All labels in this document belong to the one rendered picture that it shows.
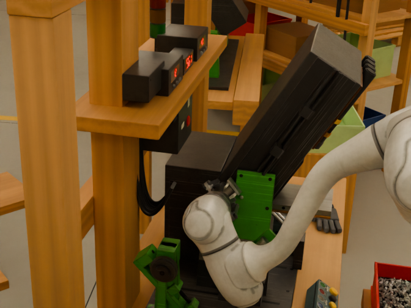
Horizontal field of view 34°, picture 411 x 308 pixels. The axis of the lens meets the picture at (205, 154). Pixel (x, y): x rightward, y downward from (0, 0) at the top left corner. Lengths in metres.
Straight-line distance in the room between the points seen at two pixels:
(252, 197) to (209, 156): 0.24
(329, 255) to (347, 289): 1.46
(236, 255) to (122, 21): 0.63
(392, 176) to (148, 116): 0.66
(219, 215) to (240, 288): 0.19
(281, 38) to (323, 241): 2.99
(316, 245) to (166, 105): 0.90
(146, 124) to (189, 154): 0.58
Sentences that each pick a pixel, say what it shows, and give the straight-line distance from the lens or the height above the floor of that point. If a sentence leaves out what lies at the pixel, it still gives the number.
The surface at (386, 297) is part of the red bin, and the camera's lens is 2.26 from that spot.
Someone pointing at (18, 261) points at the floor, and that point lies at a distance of 3.99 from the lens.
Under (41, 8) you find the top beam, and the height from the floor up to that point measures 1.87.
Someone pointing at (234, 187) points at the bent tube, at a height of 1.24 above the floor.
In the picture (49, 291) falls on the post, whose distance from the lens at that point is 1.58.
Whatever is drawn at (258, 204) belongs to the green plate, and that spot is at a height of 1.18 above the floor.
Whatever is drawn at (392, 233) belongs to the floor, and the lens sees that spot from 4.42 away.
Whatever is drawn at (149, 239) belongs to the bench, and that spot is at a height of 0.88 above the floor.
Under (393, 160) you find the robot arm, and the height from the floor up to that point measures 1.64.
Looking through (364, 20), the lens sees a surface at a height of 1.18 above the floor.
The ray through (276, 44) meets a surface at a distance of 5.29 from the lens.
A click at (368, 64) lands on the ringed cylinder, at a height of 1.56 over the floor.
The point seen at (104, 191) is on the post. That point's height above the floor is 1.29.
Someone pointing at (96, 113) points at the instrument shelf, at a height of 1.54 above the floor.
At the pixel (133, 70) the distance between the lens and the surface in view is 1.73.
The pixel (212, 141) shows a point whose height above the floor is 1.24.
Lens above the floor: 2.14
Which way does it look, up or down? 24 degrees down
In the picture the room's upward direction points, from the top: 2 degrees clockwise
